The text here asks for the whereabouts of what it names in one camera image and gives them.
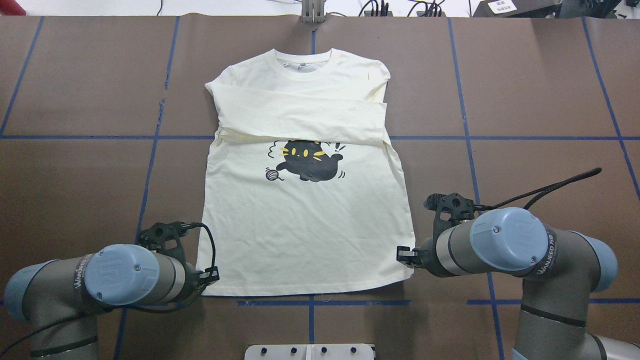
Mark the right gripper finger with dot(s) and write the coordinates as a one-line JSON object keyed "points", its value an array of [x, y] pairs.
{"points": [[406, 251], [411, 262]]}

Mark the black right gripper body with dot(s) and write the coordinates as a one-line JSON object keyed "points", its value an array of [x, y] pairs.
{"points": [[426, 254]]}

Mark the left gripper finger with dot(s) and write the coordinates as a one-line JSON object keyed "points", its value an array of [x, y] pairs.
{"points": [[208, 276]]}

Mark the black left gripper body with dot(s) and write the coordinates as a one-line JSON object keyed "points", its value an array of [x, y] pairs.
{"points": [[192, 280]]}

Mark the cream long-sleeve cat shirt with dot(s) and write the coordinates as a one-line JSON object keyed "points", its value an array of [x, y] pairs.
{"points": [[304, 192]]}

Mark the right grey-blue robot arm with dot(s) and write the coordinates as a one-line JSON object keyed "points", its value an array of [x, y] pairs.
{"points": [[559, 270]]}

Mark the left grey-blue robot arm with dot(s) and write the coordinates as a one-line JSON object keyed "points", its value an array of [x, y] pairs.
{"points": [[62, 298]]}

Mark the black power adapter brick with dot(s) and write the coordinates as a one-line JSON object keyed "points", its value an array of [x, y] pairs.
{"points": [[506, 8]]}

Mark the red cylinder bottle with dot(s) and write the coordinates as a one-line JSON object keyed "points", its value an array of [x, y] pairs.
{"points": [[11, 8]]}

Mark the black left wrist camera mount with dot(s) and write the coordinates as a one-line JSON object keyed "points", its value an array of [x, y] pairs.
{"points": [[165, 239]]}

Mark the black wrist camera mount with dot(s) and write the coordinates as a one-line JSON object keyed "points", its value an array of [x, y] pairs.
{"points": [[450, 210], [165, 239]]}

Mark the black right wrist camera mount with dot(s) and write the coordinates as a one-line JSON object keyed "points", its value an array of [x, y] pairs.
{"points": [[450, 210]]}

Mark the white camera mast with base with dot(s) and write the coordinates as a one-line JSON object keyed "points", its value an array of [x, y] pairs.
{"points": [[323, 351]]}

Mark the aluminium frame post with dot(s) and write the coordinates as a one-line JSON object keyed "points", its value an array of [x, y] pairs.
{"points": [[313, 11]]}

